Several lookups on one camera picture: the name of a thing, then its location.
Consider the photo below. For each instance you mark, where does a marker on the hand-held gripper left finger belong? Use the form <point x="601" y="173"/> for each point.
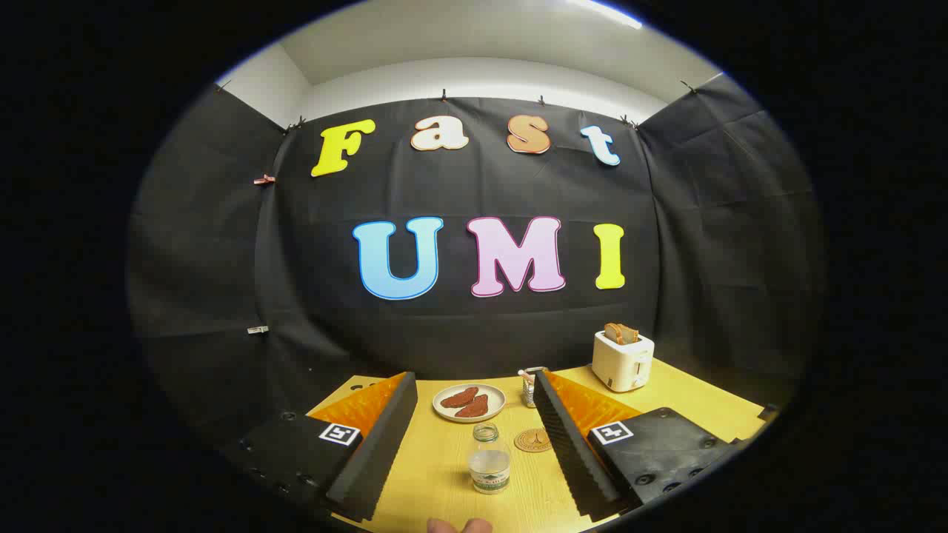
<point x="381" y="451"/>

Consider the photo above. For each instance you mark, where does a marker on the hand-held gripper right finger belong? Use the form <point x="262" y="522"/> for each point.
<point x="570" y="451"/>

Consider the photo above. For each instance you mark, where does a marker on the round cork coaster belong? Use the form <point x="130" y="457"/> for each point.
<point x="529" y="441"/>

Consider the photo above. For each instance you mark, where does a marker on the clear plastic bottle green label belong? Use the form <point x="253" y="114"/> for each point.
<point x="489" y="466"/>

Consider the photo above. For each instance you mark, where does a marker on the wooden table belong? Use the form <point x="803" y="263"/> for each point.
<point x="437" y="474"/>

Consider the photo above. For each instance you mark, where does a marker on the white round plate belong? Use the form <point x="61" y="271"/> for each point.
<point x="444" y="411"/>

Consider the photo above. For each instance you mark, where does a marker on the large brown steak piece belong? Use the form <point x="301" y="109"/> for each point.
<point x="459" y="397"/>

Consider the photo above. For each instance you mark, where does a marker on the white toaster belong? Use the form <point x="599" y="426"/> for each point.
<point x="621" y="363"/>

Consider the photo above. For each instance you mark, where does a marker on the small brown steak piece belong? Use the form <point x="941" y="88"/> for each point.
<point x="474" y="407"/>

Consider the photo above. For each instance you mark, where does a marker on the brown toast slice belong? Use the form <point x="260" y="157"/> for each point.
<point x="621" y="333"/>

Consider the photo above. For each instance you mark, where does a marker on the black backdrop cloth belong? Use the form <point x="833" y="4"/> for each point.
<point x="474" y="333"/>

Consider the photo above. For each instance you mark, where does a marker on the black table clamp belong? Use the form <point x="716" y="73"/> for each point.
<point x="769" y="411"/>

